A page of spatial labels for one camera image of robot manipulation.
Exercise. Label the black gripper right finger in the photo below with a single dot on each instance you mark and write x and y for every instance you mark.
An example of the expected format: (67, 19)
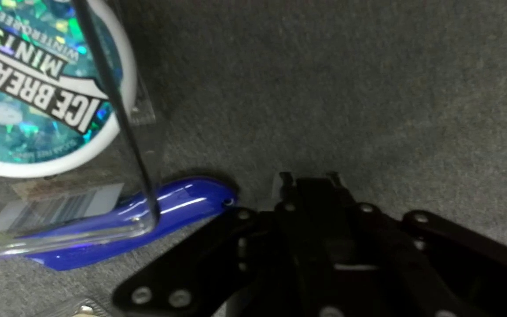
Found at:
(429, 265)

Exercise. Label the black mug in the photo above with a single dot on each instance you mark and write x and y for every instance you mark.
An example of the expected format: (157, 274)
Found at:
(319, 235)

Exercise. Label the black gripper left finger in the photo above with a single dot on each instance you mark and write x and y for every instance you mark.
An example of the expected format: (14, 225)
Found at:
(218, 265)

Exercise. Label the Ice Breakers mints tin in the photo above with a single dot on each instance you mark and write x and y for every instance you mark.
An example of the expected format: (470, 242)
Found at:
(30, 89)

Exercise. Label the clear square plastic box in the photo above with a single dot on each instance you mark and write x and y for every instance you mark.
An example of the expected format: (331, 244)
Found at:
(60, 205)

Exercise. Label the small clear acrylic holder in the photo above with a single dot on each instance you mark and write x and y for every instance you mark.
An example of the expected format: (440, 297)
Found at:
(84, 307)

